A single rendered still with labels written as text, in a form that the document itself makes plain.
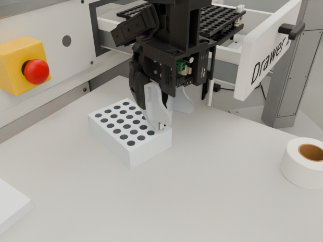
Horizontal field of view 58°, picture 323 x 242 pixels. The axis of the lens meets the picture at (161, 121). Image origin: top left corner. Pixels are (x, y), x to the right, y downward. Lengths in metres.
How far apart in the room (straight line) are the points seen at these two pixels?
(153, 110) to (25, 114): 0.28
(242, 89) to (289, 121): 1.36
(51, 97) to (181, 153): 0.29
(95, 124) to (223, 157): 0.22
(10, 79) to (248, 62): 0.36
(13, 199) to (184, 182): 0.23
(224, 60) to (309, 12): 1.06
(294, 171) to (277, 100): 1.27
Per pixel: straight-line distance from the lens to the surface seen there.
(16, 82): 0.51
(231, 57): 0.51
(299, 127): 1.89
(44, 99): 0.62
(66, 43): 0.61
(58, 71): 0.61
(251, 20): 0.74
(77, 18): 0.62
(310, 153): 0.50
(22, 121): 0.62
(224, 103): 2.05
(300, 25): 0.60
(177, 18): 0.34
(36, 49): 0.52
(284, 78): 1.65
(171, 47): 0.35
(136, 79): 0.39
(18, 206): 0.43
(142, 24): 0.38
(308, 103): 2.23
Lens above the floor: 1.08
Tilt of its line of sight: 36 degrees down
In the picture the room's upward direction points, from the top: straight up
